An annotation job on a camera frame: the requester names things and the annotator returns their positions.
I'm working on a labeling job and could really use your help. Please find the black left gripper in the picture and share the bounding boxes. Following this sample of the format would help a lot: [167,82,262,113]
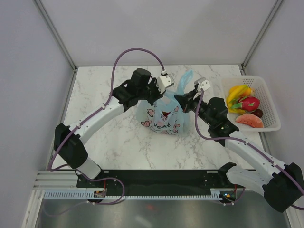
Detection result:
[137,77,165,106]

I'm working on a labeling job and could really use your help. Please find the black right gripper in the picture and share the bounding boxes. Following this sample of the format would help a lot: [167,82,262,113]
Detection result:
[175,88,214,126]

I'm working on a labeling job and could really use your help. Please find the light blue plastic bag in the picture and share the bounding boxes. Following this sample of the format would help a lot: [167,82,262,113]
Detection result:
[136,70,193,136]

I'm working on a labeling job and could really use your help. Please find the yellow fake banana bunch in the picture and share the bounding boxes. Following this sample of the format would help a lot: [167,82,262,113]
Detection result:
[226,85,248,114]

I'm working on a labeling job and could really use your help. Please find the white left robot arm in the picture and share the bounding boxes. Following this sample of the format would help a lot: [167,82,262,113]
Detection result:
[54,68,174,187]

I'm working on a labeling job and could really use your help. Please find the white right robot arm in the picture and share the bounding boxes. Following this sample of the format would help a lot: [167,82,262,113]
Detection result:
[175,93,304,212]

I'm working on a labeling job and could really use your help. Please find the orange fake peach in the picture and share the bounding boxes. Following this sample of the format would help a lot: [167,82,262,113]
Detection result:
[244,87,255,96]

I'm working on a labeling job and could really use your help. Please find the red fake dragon fruit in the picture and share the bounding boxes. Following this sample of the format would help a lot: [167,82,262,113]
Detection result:
[231,96,260,112]

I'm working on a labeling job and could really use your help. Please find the fake watermelon slice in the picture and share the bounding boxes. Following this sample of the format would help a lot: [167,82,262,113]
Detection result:
[235,114,264,128]

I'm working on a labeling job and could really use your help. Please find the dark purple fake plum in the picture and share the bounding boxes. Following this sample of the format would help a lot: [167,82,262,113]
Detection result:
[252,109,263,118]

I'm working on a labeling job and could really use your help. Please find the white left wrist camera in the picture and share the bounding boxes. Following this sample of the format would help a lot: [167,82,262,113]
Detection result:
[156,70,174,94]

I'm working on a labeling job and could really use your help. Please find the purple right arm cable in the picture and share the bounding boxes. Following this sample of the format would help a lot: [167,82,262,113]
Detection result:
[194,89,304,210]

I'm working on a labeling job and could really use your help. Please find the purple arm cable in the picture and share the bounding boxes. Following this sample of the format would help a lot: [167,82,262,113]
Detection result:
[194,89,304,210]
[47,47,167,205]

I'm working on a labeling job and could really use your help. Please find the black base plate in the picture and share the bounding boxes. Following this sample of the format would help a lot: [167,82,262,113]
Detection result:
[76,169,246,197]

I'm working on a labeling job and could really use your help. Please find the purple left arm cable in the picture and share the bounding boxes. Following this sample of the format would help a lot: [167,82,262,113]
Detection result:
[47,47,167,205]

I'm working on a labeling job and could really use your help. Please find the white slotted cable duct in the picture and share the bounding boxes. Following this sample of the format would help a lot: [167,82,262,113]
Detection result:
[43,190,222,200]

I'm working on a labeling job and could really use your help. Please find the left aluminium corner post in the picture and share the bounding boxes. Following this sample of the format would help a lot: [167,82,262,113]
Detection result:
[33,0,78,72]

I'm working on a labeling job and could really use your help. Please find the aluminium corner post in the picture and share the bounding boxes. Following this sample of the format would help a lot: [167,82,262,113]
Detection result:
[239,0,285,75]
[33,0,78,72]

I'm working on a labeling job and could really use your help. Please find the right aluminium corner post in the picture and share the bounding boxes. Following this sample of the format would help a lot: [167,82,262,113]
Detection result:
[239,0,285,75]

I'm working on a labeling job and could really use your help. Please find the aluminium frame rail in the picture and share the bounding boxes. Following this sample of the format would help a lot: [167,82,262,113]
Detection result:
[33,171,78,190]

